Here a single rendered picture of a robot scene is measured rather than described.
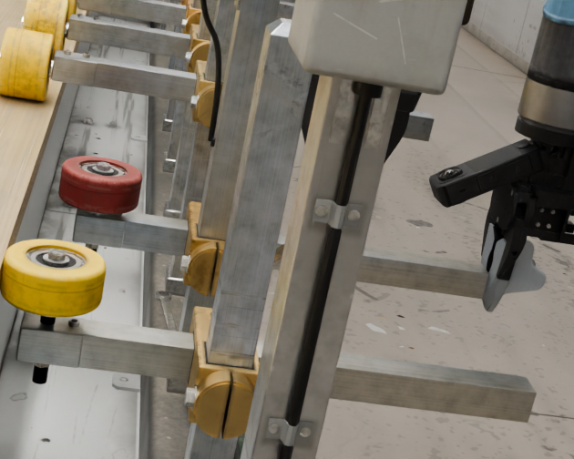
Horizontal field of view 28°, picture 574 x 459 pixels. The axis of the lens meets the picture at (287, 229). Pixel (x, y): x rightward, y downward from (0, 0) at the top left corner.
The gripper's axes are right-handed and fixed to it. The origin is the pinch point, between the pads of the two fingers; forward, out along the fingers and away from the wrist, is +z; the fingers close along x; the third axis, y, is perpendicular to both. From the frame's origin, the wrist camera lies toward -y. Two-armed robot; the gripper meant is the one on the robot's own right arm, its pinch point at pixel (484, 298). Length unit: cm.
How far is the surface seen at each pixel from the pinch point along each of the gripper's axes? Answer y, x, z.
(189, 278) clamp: -32.6, -8.6, -1.1
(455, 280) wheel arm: -4.3, -1.6, -2.2
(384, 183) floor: 70, 326, 83
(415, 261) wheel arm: -8.9, -1.2, -3.5
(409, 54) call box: -29, -59, -34
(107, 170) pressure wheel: -41.8, -0.4, -8.0
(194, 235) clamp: -32.6, -5.7, -4.5
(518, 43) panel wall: 236, 687, 67
